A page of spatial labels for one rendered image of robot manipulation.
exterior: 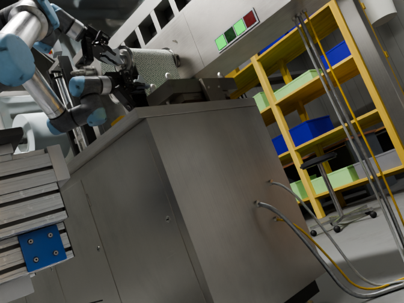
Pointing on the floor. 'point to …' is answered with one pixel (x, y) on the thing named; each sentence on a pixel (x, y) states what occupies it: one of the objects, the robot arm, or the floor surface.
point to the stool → (333, 195)
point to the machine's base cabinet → (183, 219)
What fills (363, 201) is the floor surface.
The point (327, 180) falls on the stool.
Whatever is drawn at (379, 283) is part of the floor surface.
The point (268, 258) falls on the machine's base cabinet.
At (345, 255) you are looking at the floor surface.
